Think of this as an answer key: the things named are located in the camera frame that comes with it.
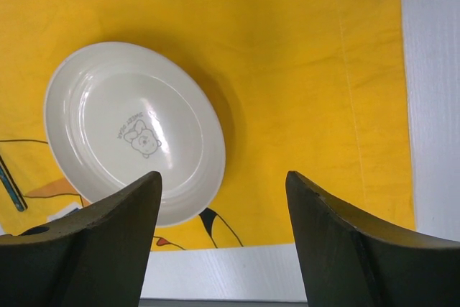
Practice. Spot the yellow cartoon cloth placemat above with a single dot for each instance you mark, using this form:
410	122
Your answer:
316	86

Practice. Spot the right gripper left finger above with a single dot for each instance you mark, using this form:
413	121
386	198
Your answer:
94	257

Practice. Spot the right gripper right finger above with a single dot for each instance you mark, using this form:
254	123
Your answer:
349	257

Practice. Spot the cream round plate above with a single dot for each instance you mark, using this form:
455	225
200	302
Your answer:
115	111

